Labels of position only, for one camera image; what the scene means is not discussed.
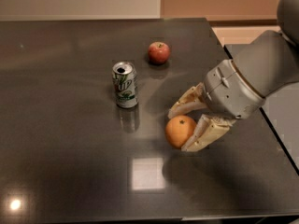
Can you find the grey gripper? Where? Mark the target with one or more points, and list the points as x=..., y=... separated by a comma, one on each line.
x=232, y=92

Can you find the orange fruit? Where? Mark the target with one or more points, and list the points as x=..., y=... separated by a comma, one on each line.
x=178, y=130

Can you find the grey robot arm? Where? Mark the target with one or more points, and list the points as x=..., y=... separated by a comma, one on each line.
x=270, y=62

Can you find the green white 7up can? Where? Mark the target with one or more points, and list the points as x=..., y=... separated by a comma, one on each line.
x=124, y=78

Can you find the red apple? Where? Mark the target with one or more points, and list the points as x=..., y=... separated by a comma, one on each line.
x=158, y=52

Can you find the grey side table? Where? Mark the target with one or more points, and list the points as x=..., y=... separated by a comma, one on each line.
x=270, y=136

